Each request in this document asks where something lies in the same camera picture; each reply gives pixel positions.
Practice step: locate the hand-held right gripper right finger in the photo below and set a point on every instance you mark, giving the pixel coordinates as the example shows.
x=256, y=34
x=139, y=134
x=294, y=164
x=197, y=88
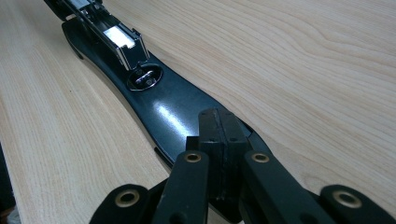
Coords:
x=235, y=140

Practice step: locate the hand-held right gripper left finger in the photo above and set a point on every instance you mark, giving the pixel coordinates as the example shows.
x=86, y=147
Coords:
x=211, y=133

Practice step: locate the black long-arm stapler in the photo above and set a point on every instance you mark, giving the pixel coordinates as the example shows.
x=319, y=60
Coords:
x=168, y=115

